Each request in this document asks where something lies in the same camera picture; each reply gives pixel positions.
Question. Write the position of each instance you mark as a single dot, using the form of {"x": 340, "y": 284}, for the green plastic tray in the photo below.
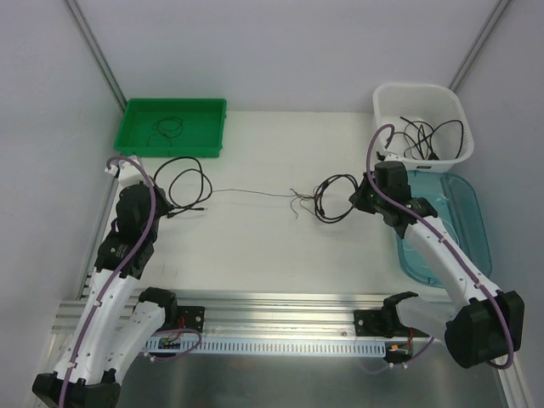
{"x": 172, "y": 128}

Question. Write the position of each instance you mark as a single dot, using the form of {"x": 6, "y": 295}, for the white plastic basin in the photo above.
{"x": 431, "y": 131}

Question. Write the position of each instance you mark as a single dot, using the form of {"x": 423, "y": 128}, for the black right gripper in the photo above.
{"x": 361, "y": 197}

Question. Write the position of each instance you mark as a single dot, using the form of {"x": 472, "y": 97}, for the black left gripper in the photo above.
{"x": 161, "y": 204}

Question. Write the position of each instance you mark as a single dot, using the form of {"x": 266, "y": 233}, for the aluminium mounting rail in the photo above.
{"x": 279, "y": 315}

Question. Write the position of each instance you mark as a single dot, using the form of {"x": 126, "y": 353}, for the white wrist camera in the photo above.
{"x": 386, "y": 156}
{"x": 126, "y": 170}

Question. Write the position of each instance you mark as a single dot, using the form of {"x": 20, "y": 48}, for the teal transparent plastic bin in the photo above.
{"x": 457, "y": 205}

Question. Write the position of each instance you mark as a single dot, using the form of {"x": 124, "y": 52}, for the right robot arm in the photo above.
{"x": 487, "y": 324}

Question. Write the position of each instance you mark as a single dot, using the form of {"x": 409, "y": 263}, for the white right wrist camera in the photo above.
{"x": 386, "y": 156}

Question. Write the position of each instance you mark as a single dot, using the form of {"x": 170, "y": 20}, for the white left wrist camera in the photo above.
{"x": 126, "y": 170}

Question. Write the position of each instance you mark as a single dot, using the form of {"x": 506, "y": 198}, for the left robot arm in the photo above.
{"x": 97, "y": 358}

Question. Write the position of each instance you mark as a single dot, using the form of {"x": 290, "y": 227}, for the white slotted cable duct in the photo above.
{"x": 266, "y": 346}

